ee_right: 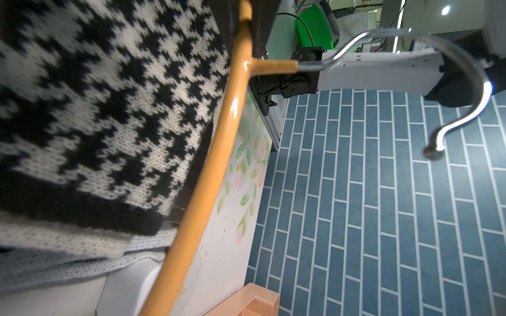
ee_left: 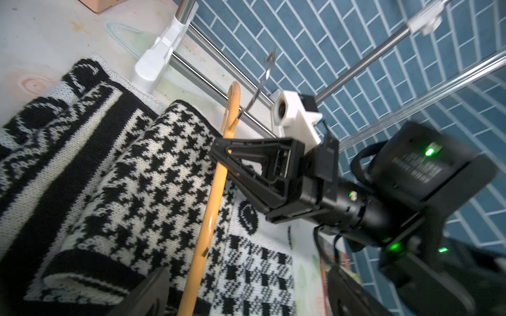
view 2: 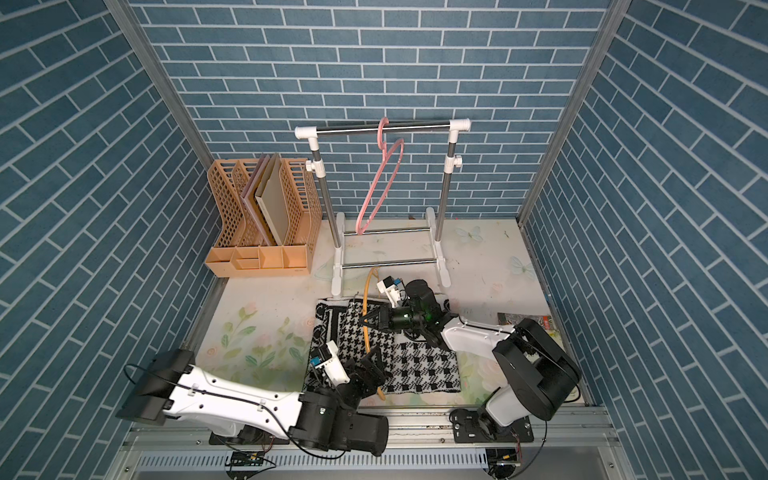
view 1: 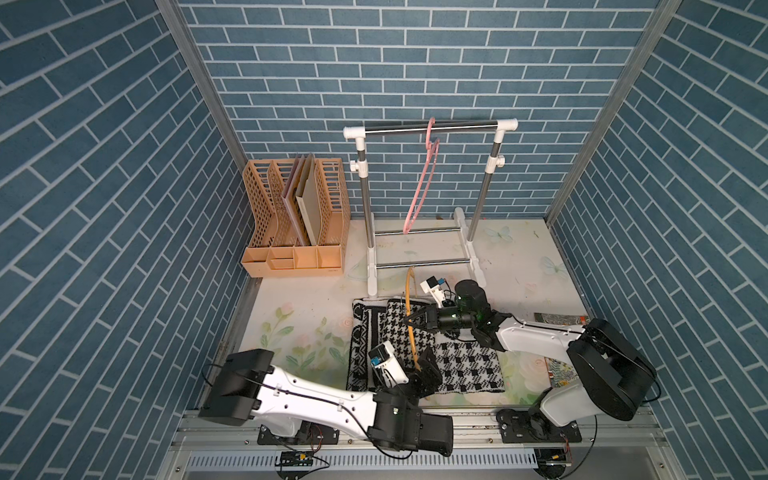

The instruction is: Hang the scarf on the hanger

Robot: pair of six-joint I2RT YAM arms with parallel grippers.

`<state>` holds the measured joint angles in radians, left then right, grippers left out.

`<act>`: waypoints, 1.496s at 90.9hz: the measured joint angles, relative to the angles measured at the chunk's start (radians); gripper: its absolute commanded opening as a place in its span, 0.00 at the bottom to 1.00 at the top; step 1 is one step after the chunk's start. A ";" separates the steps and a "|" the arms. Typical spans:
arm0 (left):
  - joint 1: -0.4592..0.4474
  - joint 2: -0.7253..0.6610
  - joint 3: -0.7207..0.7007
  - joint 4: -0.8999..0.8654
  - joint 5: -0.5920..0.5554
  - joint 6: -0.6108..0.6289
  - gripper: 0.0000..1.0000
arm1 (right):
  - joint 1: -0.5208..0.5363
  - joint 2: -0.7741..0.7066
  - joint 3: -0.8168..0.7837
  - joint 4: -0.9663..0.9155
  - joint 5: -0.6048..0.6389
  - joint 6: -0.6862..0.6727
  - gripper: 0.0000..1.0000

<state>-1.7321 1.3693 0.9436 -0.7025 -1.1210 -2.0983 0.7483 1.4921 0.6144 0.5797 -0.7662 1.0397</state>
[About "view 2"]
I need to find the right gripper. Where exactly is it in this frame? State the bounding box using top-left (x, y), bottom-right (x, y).
top-left (362, 303), bottom-right (427, 334)

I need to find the orange clothes hanger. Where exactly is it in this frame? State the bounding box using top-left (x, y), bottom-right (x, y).
top-left (359, 267), bottom-right (388, 402)

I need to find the houndstooth black white scarf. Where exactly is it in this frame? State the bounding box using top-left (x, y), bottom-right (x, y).
top-left (310, 298), bottom-right (461, 394)

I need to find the pink clothes hanger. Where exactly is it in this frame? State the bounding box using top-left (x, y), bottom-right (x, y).
top-left (355, 117), bottom-right (405, 235)

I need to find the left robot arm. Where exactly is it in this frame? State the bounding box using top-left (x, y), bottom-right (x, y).
top-left (116, 342), bottom-right (389, 458)

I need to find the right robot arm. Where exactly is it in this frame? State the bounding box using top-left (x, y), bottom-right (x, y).
top-left (359, 277), bottom-right (582, 443)

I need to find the orange plastic file organizer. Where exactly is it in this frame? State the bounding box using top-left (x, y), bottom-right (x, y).
top-left (205, 154), bottom-right (322, 278)

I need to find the left green circuit board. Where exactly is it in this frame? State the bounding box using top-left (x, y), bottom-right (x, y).
top-left (225, 451), bottom-right (264, 470)

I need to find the beige folder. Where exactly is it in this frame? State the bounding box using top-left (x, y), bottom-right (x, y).
top-left (256, 153), bottom-right (289, 245)

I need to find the colourful picture book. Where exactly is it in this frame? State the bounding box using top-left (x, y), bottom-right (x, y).
top-left (496, 311), bottom-right (556, 337)

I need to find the purple folder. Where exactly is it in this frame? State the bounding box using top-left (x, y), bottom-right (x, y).
top-left (241, 154), bottom-right (274, 246)

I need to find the white steel clothes rack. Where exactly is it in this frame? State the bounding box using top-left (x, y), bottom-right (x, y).
top-left (293, 118), bottom-right (472, 297)

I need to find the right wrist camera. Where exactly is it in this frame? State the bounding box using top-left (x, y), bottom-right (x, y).
top-left (377, 276), bottom-right (407, 308)

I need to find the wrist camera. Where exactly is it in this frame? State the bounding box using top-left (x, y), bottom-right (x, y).
top-left (377, 276), bottom-right (407, 308)
top-left (309, 340), bottom-right (350, 387)

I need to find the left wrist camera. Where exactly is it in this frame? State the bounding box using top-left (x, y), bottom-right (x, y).
top-left (309, 340), bottom-right (350, 387)

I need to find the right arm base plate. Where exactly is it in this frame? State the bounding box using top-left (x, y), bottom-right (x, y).
top-left (448, 408), bottom-right (534, 444)

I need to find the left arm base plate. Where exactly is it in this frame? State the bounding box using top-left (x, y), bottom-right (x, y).
top-left (208, 426), bottom-right (288, 448)

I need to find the aluminium mounting rail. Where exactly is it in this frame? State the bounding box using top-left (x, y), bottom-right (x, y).
top-left (106, 405), bottom-right (633, 479)

